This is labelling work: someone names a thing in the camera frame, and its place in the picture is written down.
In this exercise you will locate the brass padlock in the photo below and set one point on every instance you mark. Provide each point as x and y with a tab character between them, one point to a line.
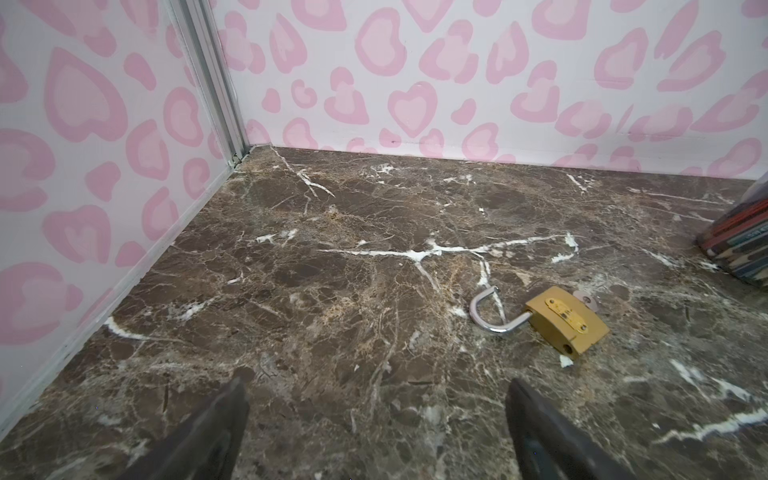
556	315

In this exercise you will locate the aluminium corner post left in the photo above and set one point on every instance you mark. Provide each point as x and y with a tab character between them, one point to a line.
204	50

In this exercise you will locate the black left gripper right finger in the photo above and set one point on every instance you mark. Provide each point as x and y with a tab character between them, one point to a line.
548	446

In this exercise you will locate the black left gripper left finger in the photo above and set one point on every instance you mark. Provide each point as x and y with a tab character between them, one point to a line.
204	446

